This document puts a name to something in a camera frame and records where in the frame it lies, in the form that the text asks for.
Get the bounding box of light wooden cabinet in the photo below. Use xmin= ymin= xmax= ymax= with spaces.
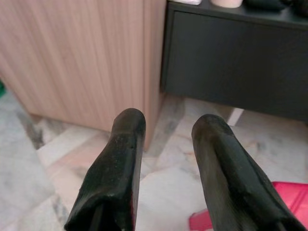
xmin=0 ymin=0 xmax=167 ymax=151

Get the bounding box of black low console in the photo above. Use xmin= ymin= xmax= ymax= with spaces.
xmin=160 ymin=0 xmax=308 ymax=122

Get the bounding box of white console leg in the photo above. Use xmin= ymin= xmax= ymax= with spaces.
xmin=226 ymin=107 xmax=245 ymax=127

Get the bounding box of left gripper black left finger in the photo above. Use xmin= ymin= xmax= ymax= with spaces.
xmin=64 ymin=107 xmax=147 ymax=231

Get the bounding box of red plastic stool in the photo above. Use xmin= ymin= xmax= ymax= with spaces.
xmin=189 ymin=181 xmax=308 ymax=231

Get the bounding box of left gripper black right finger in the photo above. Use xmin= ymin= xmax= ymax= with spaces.
xmin=192 ymin=114 xmax=308 ymax=231

